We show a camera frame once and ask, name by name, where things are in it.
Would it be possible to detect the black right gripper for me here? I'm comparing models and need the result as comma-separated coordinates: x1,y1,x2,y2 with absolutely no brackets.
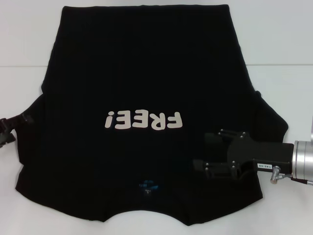
192,129,295,182

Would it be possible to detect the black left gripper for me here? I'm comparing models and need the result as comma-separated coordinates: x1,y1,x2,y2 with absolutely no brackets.
0,113,34,149

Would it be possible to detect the black shirt with FREE! print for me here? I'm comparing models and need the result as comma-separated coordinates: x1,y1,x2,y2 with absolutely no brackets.
14,4,290,221

